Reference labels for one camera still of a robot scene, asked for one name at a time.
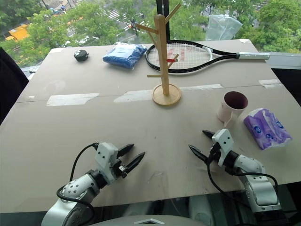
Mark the grey robot torso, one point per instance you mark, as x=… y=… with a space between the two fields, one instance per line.
x=141 y=221

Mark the black white tennis racket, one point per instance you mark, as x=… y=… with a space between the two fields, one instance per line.
x=225 y=56

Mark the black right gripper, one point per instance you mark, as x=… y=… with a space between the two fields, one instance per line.
x=213 y=155

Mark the wooden mug tree stand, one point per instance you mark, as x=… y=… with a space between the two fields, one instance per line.
x=162 y=70

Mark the white tape strip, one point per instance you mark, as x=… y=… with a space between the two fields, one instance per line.
x=70 y=99
x=202 y=87
x=134 y=95

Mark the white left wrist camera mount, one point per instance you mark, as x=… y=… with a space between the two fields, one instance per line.
x=105 y=155

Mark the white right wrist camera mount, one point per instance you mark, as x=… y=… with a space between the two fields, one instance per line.
x=223 y=143

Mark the blue packet in clear wrap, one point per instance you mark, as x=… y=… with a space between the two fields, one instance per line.
x=123 y=55

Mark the small black round object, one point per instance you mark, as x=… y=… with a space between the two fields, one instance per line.
x=80 y=55

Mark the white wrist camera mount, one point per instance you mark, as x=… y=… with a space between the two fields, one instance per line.
x=223 y=143
x=105 y=155

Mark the black window frame post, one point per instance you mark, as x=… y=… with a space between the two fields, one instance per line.
x=163 y=9

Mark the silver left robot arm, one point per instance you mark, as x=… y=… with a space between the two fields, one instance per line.
x=75 y=188

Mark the black chair back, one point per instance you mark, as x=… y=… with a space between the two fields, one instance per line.
x=10 y=87

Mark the clear plastic bag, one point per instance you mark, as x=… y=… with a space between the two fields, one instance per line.
x=222 y=27

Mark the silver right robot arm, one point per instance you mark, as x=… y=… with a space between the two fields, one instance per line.
x=256 y=179

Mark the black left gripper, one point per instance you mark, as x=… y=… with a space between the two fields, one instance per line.
x=118 y=170

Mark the purple tissue pack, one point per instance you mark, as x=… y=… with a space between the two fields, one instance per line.
x=266 y=128

